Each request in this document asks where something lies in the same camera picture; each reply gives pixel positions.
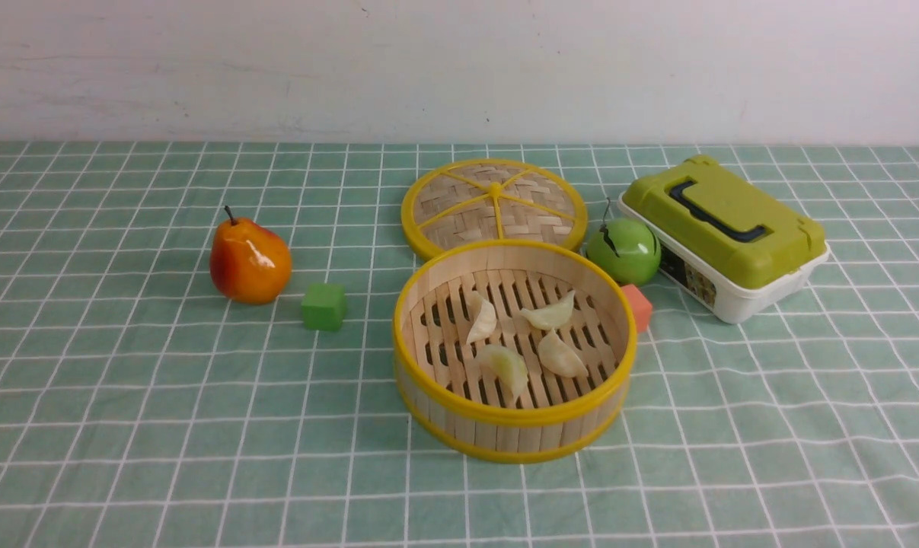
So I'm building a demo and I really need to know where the green apple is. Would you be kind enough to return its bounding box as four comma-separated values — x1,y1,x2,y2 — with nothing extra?
585,198,663,285

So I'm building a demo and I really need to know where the woven bamboo steamer lid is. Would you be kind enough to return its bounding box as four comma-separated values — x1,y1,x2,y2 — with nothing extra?
400,158,589,260

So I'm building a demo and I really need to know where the orange red pear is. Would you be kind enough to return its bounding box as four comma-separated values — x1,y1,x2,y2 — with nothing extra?
209,205,292,305

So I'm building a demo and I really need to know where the orange cube block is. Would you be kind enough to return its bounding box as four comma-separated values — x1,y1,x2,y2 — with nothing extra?
621,284,653,333

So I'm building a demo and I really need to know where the green lid white lunch box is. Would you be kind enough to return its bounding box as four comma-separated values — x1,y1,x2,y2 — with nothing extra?
618,154,829,325

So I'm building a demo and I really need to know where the green cube block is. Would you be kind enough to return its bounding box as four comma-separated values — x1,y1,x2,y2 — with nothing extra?
300,283,347,332

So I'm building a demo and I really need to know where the bamboo steamer tray yellow rim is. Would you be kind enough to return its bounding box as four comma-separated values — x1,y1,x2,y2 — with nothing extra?
392,240,639,464

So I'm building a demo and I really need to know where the yellowish dumpling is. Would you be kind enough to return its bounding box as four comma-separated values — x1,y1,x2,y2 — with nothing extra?
477,344,529,401

